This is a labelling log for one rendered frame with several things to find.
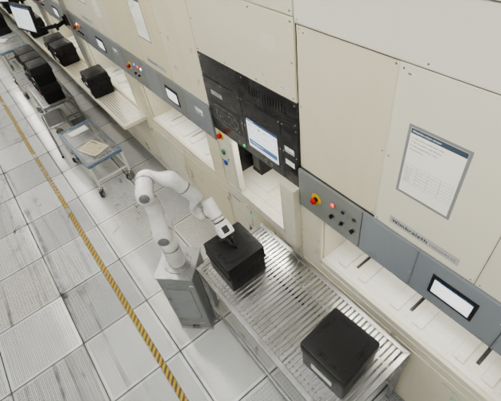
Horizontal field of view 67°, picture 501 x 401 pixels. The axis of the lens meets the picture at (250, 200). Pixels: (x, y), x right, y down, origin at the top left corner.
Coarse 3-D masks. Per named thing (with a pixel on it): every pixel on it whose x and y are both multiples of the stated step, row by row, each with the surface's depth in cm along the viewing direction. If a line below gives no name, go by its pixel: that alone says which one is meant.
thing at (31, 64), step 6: (30, 60) 495; (36, 60) 492; (42, 60) 490; (30, 66) 483; (36, 66) 481; (42, 66) 484; (48, 66) 488; (30, 72) 481; (36, 72) 483; (42, 72) 487; (48, 72) 492; (36, 78) 487; (42, 78) 491; (48, 78) 496; (54, 78) 500; (42, 84) 496
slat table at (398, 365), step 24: (264, 240) 274; (288, 264) 258; (216, 288) 252; (240, 288) 250; (264, 288) 247; (288, 288) 245; (312, 288) 243; (336, 288) 241; (216, 312) 299; (240, 312) 238; (264, 312) 236; (288, 312) 234; (312, 312) 232; (360, 312) 228; (384, 336) 217; (288, 360) 214; (312, 384) 204
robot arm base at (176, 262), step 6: (180, 246) 260; (174, 252) 254; (180, 252) 259; (186, 252) 274; (168, 258) 257; (174, 258) 257; (180, 258) 260; (186, 258) 271; (168, 264) 269; (174, 264) 262; (180, 264) 264; (186, 264) 267; (168, 270) 265; (174, 270) 265; (180, 270) 264
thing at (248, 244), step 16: (240, 224) 254; (208, 240) 248; (224, 240) 246; (240, 240) 245; (256, 240) 243; (208, 256) 251; (224, 256) 238; (240, 256) 236; (256, 256) 240; (224, 272) 237; (240, 272) 239
